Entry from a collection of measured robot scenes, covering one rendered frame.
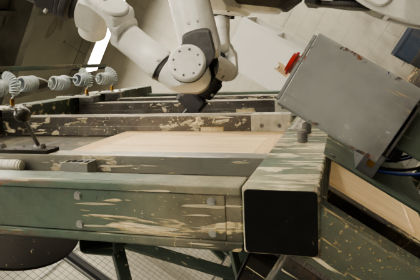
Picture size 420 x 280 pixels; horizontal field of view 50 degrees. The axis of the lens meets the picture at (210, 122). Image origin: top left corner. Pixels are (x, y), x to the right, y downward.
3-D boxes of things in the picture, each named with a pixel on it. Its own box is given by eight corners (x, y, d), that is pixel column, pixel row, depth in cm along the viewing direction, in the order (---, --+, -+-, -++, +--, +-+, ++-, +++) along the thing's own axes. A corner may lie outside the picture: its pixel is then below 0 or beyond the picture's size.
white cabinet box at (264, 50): (409, 110, 478) (243, 16, 513) (377, 154, 499) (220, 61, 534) (405, 99, 534) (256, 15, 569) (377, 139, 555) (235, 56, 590)
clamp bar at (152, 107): (304, 116, 189) (303, 58, 186) (57, 118, 223) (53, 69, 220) (305, 113, 199) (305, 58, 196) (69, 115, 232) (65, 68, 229)
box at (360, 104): (432, 95, 61) (315, 30, 64) (382, 167, 64) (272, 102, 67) (419, 89, 73) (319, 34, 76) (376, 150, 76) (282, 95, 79)
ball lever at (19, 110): (44, 156, 112) (21, 112, 104) (30, 156, 113) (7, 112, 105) (51, 146, 114) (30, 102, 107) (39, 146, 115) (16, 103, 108)
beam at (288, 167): (321, 260, 68) (320, 189, 67) (242, 254, 72) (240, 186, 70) (337, 106, 278) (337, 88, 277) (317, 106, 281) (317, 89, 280)
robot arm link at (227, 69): (221, 95, 166) (241, 72, 163) (202, 85, 159) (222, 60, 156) (208, 77, 174) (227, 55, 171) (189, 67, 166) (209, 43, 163)
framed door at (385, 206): (432, 257, 160) (435, 252, 159) (295, 172, 169) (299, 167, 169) (401, 187, 245) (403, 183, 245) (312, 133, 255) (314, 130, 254)
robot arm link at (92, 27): (50, 29, 103) (97, 49, 104) (52, -10, 95) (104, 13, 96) (73, 2, 110) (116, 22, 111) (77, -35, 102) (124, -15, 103)
